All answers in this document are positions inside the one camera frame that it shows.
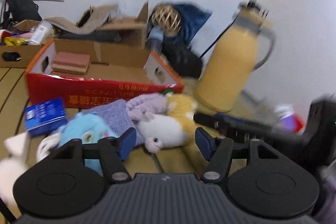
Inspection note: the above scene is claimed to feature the purple knit cloth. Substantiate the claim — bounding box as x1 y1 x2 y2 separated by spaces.
82 100 135 137

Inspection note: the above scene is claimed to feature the yellow white plush toy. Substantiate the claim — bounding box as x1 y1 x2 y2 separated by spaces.
137 93 198 154

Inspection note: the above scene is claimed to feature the lilac fluffy towel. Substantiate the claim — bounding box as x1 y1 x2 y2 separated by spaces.
126 93 167 122

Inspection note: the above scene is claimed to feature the blue plush monster toy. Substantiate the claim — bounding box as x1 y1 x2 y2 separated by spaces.
56 111 119 177

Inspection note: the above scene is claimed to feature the white sock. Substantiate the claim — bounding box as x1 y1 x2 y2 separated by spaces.
36 132 61 162

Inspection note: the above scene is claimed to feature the blue handkerchief tissue pack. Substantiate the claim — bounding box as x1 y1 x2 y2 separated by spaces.
24 98 67 138

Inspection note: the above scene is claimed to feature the pink layered sponge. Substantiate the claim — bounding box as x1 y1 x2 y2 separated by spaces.
52 52 91 75

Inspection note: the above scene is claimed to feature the white round sponge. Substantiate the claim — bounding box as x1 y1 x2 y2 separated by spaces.
1 132 30 213

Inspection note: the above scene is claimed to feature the yellow thermos jug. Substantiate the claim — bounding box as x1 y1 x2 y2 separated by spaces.
194 0 276 113

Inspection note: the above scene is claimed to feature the red cardboard tray box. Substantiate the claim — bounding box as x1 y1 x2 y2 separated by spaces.
26 39 183 109

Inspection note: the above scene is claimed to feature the blue water bottle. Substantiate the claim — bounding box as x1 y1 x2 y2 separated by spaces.
146 26 164 55

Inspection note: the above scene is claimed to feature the large brown cardboard box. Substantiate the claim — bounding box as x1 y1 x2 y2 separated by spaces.
97 2 149 49

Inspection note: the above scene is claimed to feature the dark blue cloth bag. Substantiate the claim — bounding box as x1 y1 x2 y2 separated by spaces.
147 2 212 47

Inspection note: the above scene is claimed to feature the woven rattan ball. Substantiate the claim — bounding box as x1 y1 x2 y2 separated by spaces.
151 4 182 36

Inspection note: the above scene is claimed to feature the small brown cardboard box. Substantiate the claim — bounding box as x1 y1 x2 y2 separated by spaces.
1 20 55 68

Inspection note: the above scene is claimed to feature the white label bottle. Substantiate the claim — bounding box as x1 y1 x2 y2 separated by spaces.
27 20 54 46

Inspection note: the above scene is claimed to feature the black bag on trolley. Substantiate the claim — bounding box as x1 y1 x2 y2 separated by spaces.
7 0 42 22

